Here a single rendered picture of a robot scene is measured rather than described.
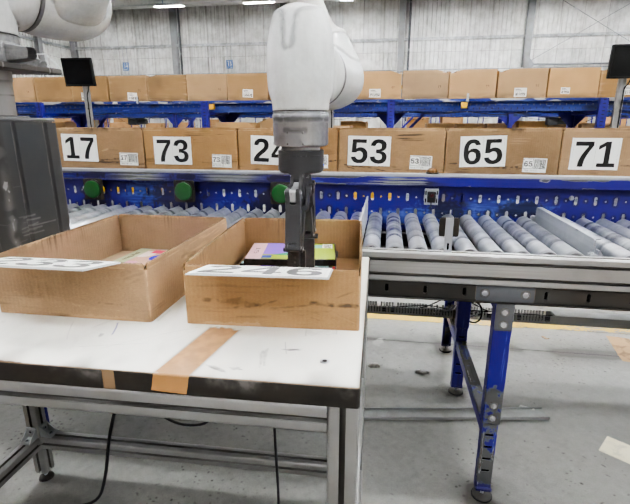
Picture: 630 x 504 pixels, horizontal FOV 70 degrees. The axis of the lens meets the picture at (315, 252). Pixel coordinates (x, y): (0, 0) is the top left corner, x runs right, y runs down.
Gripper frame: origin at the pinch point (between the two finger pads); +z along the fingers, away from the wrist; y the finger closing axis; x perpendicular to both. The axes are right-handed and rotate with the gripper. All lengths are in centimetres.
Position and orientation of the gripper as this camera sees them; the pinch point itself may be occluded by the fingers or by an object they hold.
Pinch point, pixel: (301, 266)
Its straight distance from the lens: 79.8
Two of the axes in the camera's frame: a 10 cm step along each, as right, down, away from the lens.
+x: 9.8, 0.5, -1.7
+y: -1.8, 2.6, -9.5
